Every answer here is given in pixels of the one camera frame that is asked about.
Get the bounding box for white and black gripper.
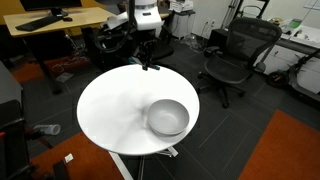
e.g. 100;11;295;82
134;8;162;69

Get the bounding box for dark marker with teal cap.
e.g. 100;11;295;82
128;57;160;71

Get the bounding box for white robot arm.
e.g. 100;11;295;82
128;0;162;70

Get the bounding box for grey bowl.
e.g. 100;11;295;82
147;99;189;135

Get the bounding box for white cabinet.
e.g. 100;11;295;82
169;0;195;39

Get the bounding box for computer mouse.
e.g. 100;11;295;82
63;17;73;22

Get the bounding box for black monitor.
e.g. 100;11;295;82
20;0;82;16

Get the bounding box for black mesh office chair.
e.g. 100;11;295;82
198;17;282;108

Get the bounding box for white table base legs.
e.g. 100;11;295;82
108;145;179;180

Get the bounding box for wooden desk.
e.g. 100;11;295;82
4;7;113;43

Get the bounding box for black keyboard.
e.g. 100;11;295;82
16;16;62;32

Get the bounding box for black electric scooter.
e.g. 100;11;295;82
266;49;320;104

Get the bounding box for black robot mounting stand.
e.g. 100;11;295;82
0;62;34;180

